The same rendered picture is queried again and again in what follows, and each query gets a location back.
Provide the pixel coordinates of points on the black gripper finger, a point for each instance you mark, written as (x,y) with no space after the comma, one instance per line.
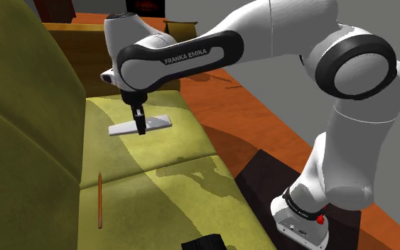
(139,121)

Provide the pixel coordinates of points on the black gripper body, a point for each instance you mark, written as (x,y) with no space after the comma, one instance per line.
(134,97)

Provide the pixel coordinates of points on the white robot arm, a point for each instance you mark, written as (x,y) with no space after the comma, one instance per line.
(359,138)

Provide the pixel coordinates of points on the grey flat remote control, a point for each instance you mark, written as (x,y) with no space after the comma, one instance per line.
(123,128)

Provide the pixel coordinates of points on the brown wooden side table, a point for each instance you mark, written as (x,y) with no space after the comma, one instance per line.
(82,52)

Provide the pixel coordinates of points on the orange pencil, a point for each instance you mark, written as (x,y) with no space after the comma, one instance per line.
(100,200)

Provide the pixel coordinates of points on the dark fireplace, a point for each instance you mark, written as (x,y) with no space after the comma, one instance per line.
(146,7)

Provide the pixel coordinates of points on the olive green sofa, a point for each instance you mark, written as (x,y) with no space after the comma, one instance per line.
(30,104)

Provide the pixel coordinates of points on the dark red cabinet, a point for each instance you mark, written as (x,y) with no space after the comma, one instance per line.
(56,9)

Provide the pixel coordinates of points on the black box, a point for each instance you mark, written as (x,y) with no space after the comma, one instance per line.
(205,243)

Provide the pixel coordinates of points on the dark robot stand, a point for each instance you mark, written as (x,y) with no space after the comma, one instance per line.
(265,180)

